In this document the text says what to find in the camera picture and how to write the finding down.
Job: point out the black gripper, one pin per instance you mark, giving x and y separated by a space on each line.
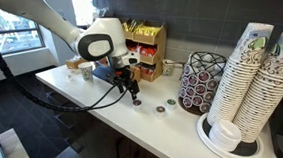
124 75

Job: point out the tall stack paper cups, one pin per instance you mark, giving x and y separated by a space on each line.
263 104
234 82

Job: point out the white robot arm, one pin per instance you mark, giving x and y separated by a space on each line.
36 5

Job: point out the dark stool top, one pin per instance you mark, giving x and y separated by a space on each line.
67 157

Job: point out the stack of white lids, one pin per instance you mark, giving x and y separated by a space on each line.
225 135

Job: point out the dark wrist camera box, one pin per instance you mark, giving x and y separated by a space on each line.
105 73

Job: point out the light wooden table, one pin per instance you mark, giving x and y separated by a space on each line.
13 147

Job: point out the window with city view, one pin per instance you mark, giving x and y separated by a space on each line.
14 38

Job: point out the yellow packets pile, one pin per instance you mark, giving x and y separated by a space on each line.
148 30

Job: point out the dark wood counter cabinet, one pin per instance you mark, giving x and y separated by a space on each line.
103 143

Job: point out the red packets pile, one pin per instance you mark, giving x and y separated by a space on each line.
146 50

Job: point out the wooden tiered condiment organizer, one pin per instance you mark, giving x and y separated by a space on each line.
152 40

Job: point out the bright window pane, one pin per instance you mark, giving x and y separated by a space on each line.
81 1

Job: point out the green lid coffee pod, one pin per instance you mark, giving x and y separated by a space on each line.
171 103

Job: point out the brown lid coffee pod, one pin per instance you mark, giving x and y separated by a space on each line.
160 111

